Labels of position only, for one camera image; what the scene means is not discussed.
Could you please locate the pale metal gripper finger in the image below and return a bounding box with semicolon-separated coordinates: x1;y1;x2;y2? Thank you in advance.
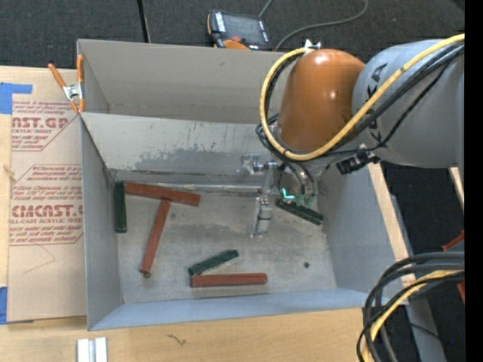
248;203;262;239
257;197;272;238

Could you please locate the grey metal bin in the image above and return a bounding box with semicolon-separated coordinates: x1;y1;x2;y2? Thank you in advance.
76;38;409;332

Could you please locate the dark green flat block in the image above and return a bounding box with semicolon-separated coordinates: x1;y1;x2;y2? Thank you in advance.
114;181;128;235
187;249;240;277
275;198;325;226

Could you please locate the red-brown flat block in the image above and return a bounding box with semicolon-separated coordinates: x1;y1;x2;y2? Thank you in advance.
139;198;172;279
124;181;202;208
189;272;269;289

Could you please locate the brown cardboard board red print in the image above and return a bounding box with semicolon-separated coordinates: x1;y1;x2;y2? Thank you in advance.
0;65;88;324

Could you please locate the black cylinder on white bracket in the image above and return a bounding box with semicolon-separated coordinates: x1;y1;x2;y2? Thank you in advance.
325;149;382;176

